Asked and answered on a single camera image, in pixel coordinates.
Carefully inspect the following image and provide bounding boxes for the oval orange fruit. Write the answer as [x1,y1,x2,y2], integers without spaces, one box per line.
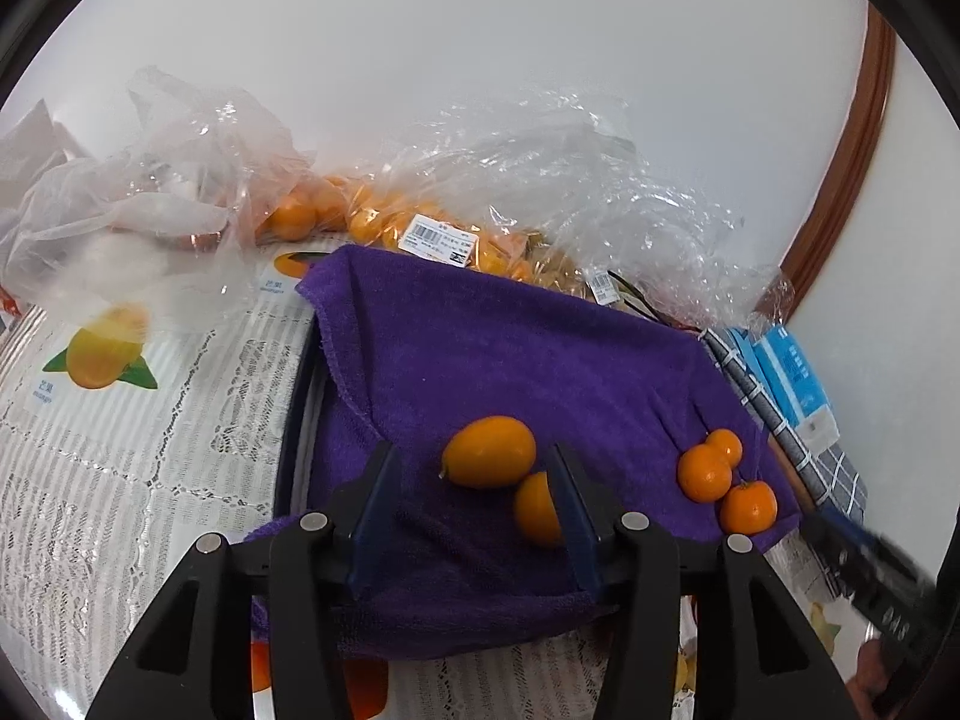
[441,415,537,489]

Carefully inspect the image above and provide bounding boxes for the clear bag of oranges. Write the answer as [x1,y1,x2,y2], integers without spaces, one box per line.
[254,174,589,299]

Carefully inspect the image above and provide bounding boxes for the crumpled clear plastic bag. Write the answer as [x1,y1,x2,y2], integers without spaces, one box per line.
[381,89,781,335]

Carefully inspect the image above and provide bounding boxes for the purple towel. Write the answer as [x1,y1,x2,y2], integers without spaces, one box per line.
[245,242,801,664]

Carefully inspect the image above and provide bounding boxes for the brown wooden door frame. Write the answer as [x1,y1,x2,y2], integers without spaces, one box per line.
[757,5,896,322]

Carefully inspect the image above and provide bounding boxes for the white plastic bag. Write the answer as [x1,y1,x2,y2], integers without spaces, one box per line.
[2,67,311,330]

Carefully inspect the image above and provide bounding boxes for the black tray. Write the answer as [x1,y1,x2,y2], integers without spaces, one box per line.
[272,341,329,518]

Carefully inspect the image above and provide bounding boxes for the blue tissue box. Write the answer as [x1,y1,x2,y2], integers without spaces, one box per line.
[732,323,843,457]

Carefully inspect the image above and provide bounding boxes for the fruit print tablecloth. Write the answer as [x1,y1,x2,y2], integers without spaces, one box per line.
[2,236,875,718]

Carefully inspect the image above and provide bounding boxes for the grey checkered cloth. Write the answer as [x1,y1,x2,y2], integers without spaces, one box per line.
[700,325,867,525]

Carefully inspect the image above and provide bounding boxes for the small orange mandarin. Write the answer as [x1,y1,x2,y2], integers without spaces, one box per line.
[706,427,743,468]

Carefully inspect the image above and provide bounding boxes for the person's right hand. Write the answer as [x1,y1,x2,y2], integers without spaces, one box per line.
[846,639,889,720]

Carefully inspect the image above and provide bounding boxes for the black cable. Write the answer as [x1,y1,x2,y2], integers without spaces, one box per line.
[607,268,706,332]

